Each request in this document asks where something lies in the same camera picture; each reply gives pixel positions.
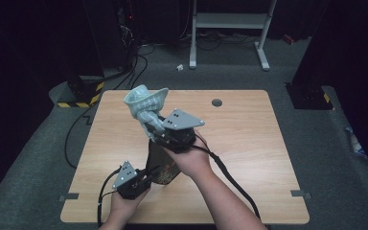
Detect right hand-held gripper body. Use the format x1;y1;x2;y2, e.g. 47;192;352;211
158;108;206;155

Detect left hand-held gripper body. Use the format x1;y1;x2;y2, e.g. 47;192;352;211
111;160;152;201

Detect light green striped towel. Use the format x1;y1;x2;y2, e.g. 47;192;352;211
123;84;171;143

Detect person's left hand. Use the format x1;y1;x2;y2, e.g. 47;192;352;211
109;186;151;224

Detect person's right hand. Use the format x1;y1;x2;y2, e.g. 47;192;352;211
164;128;216;180

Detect grey tape strip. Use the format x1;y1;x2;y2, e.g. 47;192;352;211
58;192;80;202
290;189;312;199

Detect black base with hazard stripes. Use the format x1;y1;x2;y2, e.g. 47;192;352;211
286;82;334;111
57;75;105;108

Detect dark equipment rack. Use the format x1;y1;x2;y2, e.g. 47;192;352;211
116;0;140;73

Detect white metal stand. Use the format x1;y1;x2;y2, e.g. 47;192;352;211
189;0;277;72

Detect small red object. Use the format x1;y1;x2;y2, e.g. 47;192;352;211
282;33;296;46

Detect clear plastic packet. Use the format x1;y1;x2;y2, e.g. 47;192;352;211
344;126;368;160

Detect left hand-held gripper cable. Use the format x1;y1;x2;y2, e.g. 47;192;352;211
96;166;123;228

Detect black floor cable bundle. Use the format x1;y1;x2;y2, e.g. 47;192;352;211
113;44;157;91

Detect black floor cable loop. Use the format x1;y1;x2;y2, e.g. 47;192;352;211
64;102;102;170

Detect cables under white stand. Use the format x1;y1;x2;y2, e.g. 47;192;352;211
178;30;260;52

